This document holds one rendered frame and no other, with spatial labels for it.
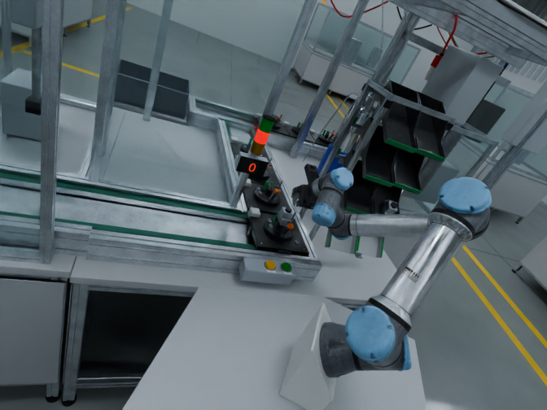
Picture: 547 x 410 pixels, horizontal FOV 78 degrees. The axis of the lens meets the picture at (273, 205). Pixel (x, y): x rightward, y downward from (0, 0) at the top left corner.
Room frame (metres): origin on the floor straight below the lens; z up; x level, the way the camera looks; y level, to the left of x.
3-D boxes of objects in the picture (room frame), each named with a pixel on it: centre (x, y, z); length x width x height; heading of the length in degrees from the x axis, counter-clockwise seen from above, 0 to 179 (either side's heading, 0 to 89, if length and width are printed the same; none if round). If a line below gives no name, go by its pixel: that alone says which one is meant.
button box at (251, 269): (1.01, -0.09, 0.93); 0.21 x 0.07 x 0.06; 116
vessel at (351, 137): (2.23, -0.25, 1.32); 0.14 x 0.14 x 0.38
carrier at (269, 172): (1.69, 0.16, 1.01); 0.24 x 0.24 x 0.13; 26
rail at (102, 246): (0.99, 0.11, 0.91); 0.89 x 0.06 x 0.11; 116
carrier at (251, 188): (1.47, 0.05, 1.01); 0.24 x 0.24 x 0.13; 26
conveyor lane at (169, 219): (1.13, 0.21, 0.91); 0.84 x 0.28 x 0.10; 116
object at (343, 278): (1.64, 0.13, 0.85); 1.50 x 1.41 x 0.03; 116
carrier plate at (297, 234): (1.25, -0.07, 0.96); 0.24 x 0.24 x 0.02; 26
